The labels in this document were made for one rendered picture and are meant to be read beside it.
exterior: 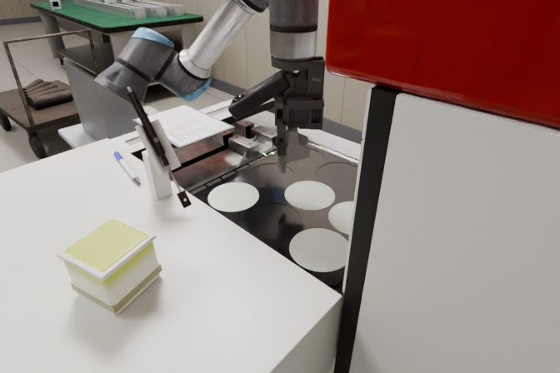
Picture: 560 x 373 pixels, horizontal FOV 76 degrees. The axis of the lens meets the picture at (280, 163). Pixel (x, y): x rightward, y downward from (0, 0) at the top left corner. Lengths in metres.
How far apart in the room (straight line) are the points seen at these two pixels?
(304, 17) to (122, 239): 0.38
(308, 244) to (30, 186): 0.50
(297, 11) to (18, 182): 0.56
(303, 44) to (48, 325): 0.48
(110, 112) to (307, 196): 0.59
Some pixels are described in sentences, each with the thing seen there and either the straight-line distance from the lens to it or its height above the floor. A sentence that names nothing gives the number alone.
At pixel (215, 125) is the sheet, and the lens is 0.86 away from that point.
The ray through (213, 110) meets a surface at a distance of 0.97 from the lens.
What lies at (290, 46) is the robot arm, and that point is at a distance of 0.56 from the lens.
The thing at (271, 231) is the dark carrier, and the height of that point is 0.90.
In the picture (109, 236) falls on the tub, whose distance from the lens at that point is 0.46.
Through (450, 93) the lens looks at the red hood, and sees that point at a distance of 0.28.
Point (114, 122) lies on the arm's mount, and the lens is 1.07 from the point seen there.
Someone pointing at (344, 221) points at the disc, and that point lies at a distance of 0.66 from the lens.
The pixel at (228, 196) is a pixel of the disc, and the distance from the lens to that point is 0.72.
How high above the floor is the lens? 1.31
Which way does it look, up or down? 30 degrees down
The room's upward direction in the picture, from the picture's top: straight up
